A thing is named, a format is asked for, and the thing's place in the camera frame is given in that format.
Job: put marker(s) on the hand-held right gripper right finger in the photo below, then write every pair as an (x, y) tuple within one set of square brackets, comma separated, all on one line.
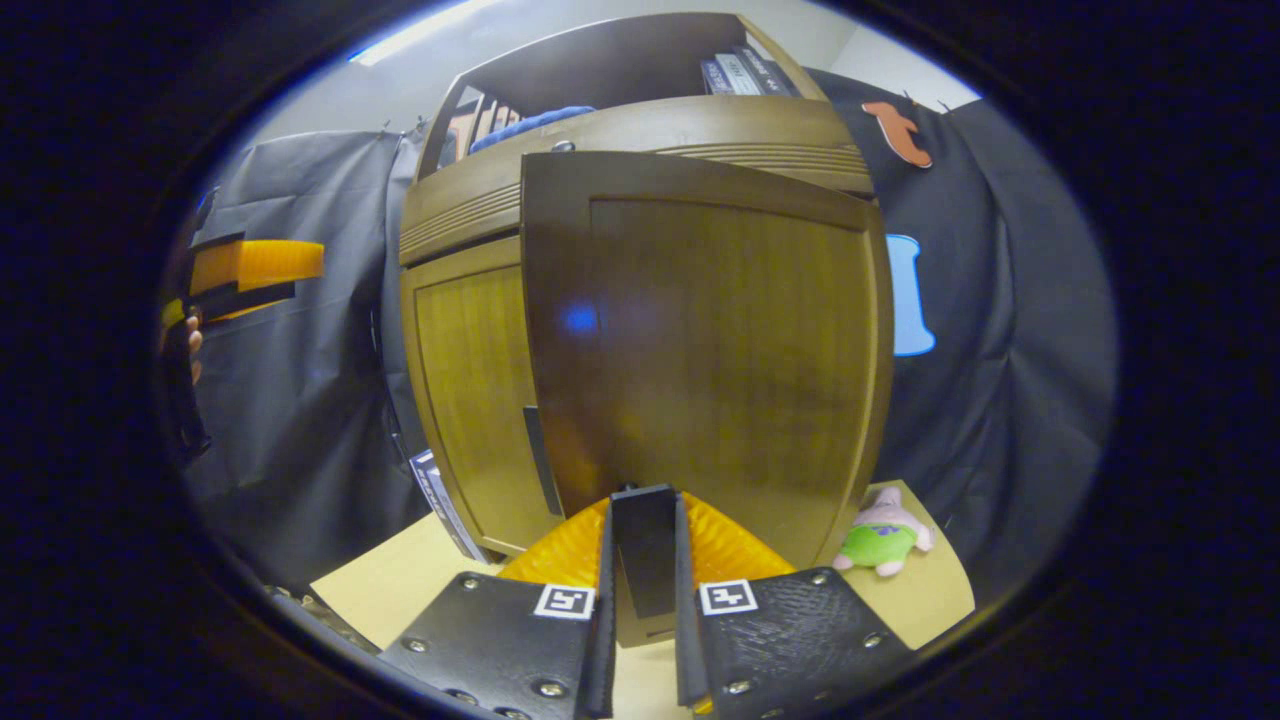
[(685, 640)]

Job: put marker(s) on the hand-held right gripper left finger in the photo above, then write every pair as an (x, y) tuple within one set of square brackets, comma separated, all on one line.
[(606, 640)]

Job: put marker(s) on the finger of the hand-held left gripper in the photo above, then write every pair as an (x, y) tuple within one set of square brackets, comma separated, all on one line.
[(240, 298)]

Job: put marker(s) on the wooden shoe cabinet door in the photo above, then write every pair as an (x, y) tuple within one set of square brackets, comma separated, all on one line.
[(470, 380), (720, 330)]

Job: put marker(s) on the wooden double-door shoe cabinet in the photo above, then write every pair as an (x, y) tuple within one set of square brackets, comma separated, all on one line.
[(600, 60)]

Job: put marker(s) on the wooden cabinet drawer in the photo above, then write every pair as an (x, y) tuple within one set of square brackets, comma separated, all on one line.
[(640, 125)]

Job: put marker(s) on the dark blue spine book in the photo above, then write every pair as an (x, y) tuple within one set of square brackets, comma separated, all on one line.
[(440, 500)]

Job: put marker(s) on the pink and green plush toy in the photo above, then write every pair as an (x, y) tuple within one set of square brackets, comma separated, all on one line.
[(880, 540)]

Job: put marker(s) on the blue folded towel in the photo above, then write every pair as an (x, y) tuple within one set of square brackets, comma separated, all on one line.
[(530, 122)]

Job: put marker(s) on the black backdrop cloth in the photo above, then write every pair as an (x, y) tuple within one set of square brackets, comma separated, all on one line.
[(1000, 300)]

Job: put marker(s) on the dark blue picture-cover book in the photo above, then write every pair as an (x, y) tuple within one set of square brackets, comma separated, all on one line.
[(715, 78)]

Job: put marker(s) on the light grey book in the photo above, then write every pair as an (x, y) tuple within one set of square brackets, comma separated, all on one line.
[(740, 72)]

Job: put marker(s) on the black book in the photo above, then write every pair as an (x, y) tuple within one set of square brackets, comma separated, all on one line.
[(770, 70)]

